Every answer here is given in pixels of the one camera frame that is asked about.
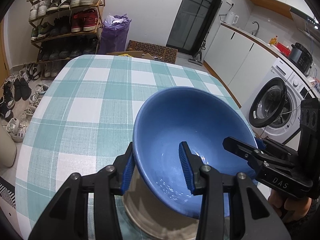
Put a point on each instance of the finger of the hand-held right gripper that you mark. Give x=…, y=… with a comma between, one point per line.
x=240, y=148
x=280, y=148

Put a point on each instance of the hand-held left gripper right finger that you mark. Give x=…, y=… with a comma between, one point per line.
x=186, y=167

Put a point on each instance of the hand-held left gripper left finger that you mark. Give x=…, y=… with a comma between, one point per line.
x=127, y=170

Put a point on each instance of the large cream plate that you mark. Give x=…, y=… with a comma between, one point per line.
x=150, y=212

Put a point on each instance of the blue bowl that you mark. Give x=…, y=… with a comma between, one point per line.
x=180, y=115

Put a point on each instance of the person's right hand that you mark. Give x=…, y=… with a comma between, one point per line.
x=295, y=207

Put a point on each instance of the teal checked tablecloth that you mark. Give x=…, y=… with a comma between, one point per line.
x=87, y=110

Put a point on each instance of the white washing machine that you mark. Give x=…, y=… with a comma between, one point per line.
x=282, y=67

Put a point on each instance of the black rice cooker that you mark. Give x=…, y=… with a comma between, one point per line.
x=300, y=57

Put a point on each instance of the white kitchen cabinet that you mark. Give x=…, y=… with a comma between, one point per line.
x=225, y=50

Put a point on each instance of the red box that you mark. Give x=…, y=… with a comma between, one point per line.
x=282, y=48

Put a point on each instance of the upright floor mop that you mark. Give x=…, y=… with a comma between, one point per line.
x=197, y=57

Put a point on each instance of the yellow bottle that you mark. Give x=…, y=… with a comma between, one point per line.
x=273, y=41

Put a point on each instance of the yellow snack packet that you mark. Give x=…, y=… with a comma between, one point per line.
x=125, y=54

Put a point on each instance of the brown cardboard box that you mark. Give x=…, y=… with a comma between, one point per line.
x=140, y=54

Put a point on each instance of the chrome faucet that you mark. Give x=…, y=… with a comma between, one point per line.
x=257, y=28

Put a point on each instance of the beige trash bin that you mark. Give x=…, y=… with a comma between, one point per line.
x=7, y=147

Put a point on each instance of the black and white striped rug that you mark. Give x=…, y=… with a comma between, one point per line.
x=6, y=195

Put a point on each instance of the white electric kettle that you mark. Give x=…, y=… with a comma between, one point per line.
x=231, y=18

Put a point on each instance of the purple plastic bag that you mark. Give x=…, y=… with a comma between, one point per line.
x=115, y=40

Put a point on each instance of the pile of scattered sneakers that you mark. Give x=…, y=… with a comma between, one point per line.
x=21, y=90

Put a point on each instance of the black glass door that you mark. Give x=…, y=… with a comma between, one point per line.
x=195, y=17

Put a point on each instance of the wooden shoe rack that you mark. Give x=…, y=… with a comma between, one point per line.
x=62, y=38

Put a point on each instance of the wooden door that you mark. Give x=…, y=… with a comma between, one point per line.
x=3, y=60

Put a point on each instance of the white wall outlet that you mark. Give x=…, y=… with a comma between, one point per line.
x=231, y=3

